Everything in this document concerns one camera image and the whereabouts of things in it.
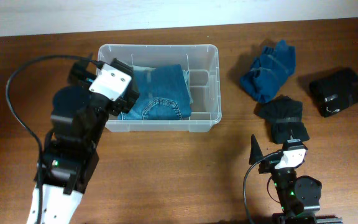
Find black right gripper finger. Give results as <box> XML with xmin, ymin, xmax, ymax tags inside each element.
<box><xmin>249</xmin><ymin>134</ymin><xmax>263</xmax><ymax>165</ymax></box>
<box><xmin>286</xmin><ymin>131</ymin><xmax>305</xmax><ymax>151</ymax></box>

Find light blue jeans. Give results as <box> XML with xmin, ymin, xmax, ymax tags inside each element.
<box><xmin>132</xmin><ymin>65</ymin><xmax>193</xmax><ymax>104</ymax></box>

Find dark blue jeans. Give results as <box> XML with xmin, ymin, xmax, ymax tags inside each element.
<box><xmin>117</xmin><ymin>64</ymin><xmax>192</xmax><ymax>120</ymax></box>

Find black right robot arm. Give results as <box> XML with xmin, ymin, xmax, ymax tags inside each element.
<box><xmin>243</xmin><ymin>135</ymin><xmax>343</xmax><ymax>224</ymax></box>

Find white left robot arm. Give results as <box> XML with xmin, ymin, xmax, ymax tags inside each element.
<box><xmin>27</xmin><ymin>58</ymin><xmax>139</xmax><ymax>223</ymax></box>

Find clear plastic storage container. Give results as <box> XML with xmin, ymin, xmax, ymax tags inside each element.
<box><xmin>98</xmin><ymin>44</ymin><xmax>222</xmax><ymax>132</ymax></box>

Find black folded garment near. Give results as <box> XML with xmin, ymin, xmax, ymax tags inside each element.
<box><xmin>257</xmin><ymin>96</ymin><xmax>310</xmax><ymax>144</ymax></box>

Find black folded garment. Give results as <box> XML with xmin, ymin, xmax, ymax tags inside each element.
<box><xmin>257</xmin><ymin>96</ymin><xmax>310</xmax><ymax>144</ymax></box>
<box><xmin>309</xmin><ymin>68</ymin><xmax>358</xmax><ymax>118</ymax></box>

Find black folded garment far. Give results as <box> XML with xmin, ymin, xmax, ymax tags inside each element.
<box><xmin>309</xmin><ymin>68</ymin><xmax>358</xmax><ymax>118</ymax></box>

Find teal blue folded garment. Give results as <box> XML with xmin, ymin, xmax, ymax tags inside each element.
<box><xmin>240</xmin><ymin>40</ymin><xmax>296</xmax><ymax>104</ymax></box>

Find black right camera cable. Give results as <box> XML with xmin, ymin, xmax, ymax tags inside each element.
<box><xmin>242</xmin><ymin>151</ymin><xmax>284</xmax><ymax>224</ymax></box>

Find black camera cable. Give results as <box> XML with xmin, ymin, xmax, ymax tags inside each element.
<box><xmin>242</xmin><ymin>151</ymin><xmax>284</xmax><ymax>224</ymax></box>
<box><xmin>5</xmin><ymin>54</ymin><xmax>105</xmax><ymax>224</ymax></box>

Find black left camera cable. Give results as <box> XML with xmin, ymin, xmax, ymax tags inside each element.
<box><xmin>5</xmin><ymin>54</ymin><xmax>105</xmax><ymax>224</ymax></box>

